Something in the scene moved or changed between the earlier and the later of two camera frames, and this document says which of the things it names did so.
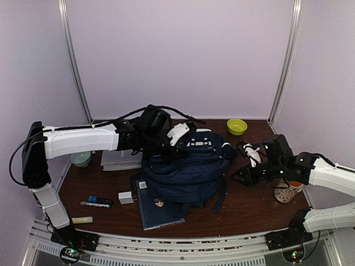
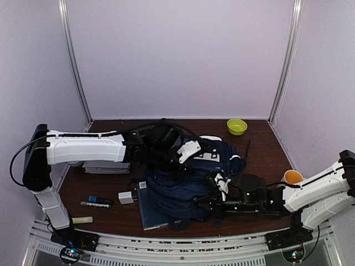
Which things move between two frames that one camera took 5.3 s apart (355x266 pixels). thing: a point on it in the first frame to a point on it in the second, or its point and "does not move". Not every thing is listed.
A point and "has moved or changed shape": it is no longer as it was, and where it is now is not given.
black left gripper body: (177, 149) to (162, 158)
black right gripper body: (254, 180) to (218, 206)
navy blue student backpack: (194, 177) has moved or changed shape
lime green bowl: (236, 127) does not move
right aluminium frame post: (290, 60) does not move
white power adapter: (125, 198) does not move
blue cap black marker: (96, 199) does not move
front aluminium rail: (318, 249) does not move
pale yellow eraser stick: (80, 220) does not move
